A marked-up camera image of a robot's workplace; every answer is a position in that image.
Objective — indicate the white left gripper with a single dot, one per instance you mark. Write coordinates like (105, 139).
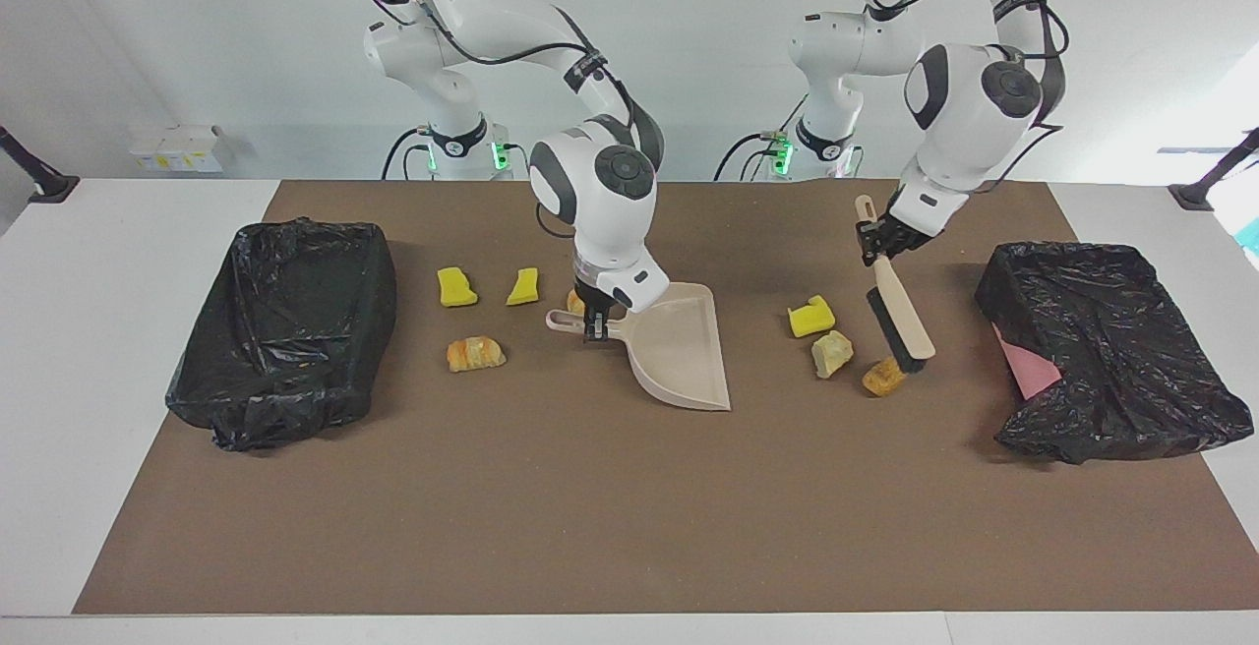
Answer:
(929, 207)

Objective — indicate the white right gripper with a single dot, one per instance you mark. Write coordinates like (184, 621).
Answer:
(634, 291)

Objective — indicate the short tan croissant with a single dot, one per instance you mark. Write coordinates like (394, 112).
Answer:
(573, 301)

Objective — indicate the beige hand brush black bristles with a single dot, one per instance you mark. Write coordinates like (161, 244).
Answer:
(900, 311)

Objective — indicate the narrow yellow sponge piece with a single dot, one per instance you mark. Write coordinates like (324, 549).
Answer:
(523, 287)

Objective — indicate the beige plastic dustpan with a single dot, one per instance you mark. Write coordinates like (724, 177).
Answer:
(679, 350)

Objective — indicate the notched yellow sponge piece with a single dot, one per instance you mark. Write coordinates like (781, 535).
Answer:
(811, 317)

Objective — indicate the long pale striped croissant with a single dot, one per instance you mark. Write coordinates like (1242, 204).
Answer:
(476, 354)

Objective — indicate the pale flaky pastry piece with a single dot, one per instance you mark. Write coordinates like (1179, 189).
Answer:
(831, 354)

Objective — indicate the brown bread roll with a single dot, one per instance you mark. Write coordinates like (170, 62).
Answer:
(882, 379)

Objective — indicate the wide yellow sponge piece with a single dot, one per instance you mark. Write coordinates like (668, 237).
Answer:
(456, 287)

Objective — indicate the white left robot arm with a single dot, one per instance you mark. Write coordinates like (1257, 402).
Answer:
(974, 104)

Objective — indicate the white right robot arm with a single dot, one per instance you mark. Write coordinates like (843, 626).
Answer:
(472, 6)

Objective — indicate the black garbage bag lined bin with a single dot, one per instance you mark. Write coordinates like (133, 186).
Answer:
(285, 330)

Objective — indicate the pink box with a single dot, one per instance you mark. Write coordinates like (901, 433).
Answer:
(1028, 370)

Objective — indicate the brown table mat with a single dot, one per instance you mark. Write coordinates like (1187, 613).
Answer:
(629, 507)

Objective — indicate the black garbage bag over pink box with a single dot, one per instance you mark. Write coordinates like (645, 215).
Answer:
(1131, 350)

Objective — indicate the black camera stand pole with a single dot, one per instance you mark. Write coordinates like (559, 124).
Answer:
(1210, 178)
(39, 178)

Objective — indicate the white wall socket box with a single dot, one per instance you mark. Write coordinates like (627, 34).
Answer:
(177, 148)

